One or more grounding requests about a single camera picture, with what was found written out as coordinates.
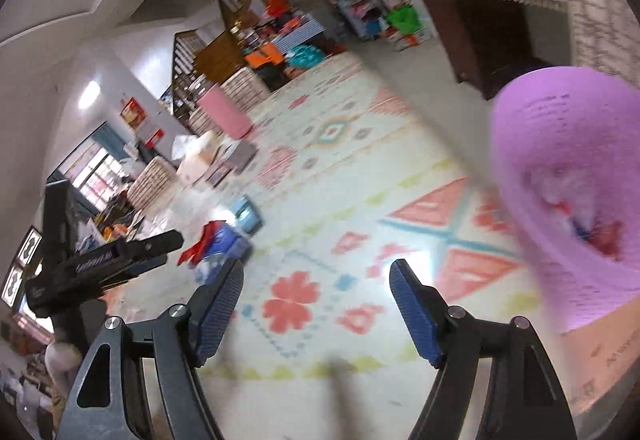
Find large blue toothpaste box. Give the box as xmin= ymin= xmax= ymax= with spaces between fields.
xmin=192 ymin=222 xmax=252 ymax=273

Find red plastic wrapper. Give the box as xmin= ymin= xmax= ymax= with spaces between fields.
xmin=177 ymin=220 xmax=226 ymax=267

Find teal bag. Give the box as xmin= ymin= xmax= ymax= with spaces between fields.
xmin=287 ymin=44 xmax=321 ymax=68

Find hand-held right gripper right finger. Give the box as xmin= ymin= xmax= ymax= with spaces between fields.
xmin=388 ymin=259 xmax=578 ymax=440

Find small blue carton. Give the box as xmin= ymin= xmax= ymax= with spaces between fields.
xmin=227 ymin=195 xmax=263 ymax=237

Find person's left forearm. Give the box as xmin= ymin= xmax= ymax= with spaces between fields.
xmin=44 ymin=341 xmax=83 ymax=397

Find checkered cloth side table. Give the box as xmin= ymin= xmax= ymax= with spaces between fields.
xmin=255 ymin=17 xmax=328 ymax=63

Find window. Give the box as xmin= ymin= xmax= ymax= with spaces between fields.
xmin=50 ymin=140 xmax=136 ymax=221

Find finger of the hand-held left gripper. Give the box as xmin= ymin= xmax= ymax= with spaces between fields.
xmin=115 ymin=229 xmax=184 ymax=271

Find beige patterned dining chair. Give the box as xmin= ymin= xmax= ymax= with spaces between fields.
xmin=220 ymin=67 xmax=271 ymax=113
xmin=127 ymin=157 xmax=178 ymax=211
xmin=565 ymin=0 xmax=640 ymax=85

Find round ceiling light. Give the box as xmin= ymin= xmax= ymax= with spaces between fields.
xmin=77 ymin=80 xmax=101 ymax=109

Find purple plastic basket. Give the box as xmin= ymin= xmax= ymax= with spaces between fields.
xmin=490 ymin=66 xmax=640 ymax=336

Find green bag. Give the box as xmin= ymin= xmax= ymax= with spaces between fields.
xmin=385 ymin=4 xmax=418 ymax=33

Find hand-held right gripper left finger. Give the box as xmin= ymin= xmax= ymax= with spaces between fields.
xmin=55 ymin=259 xmax=246 ymax=440

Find pink thermos bottle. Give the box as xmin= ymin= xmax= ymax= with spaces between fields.
xmin=197 ymin=84 xmax=253 ymax=139

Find red wall calendar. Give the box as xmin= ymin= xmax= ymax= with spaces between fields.
xmin=120 ymin=97 xmax=166 ymax=145

